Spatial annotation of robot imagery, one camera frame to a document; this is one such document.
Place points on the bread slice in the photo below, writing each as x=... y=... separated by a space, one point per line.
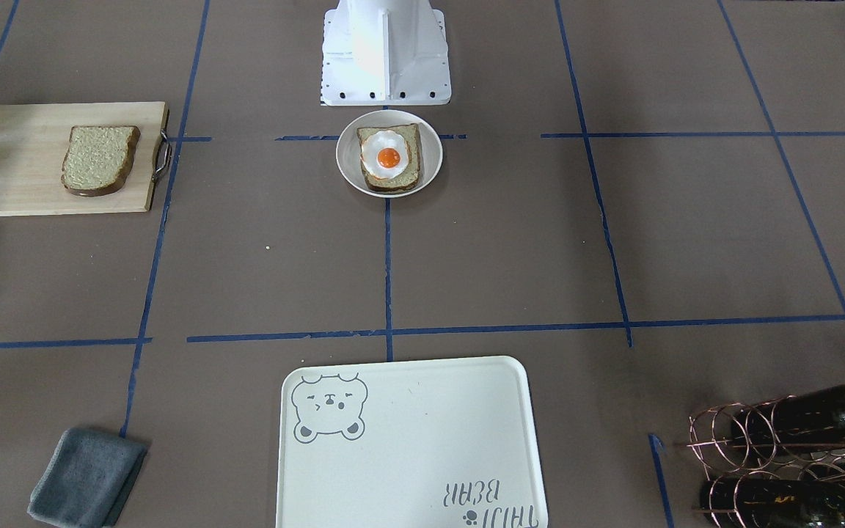
x=99 y=159
x=409 y=178

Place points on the white bear tray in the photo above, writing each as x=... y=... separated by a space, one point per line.
x=427 y=443

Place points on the bread slice under egg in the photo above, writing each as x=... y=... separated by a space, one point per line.
x=409 y=178

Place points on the fried egg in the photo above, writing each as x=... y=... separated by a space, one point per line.
x=384 y=155

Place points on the grey round plate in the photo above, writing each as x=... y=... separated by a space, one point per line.
x=348 y=151

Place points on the dark wine bottle lower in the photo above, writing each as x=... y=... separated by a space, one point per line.
x=752 y=502

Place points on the dark wine bottle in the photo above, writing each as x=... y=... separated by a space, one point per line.
x=802 y=424
x=752 y=502

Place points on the folded grey cloth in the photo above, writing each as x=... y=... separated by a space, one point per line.
x=88 y=479

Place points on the wooden cutting board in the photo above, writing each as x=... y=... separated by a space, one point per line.
x=34 y=140

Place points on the dark wine bottle upper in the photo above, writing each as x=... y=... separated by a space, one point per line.
x=802 y=424

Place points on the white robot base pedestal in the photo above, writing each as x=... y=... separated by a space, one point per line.
x=385 y=53

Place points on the copper wire bottle rack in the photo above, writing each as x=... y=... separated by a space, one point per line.
x=711 y=441

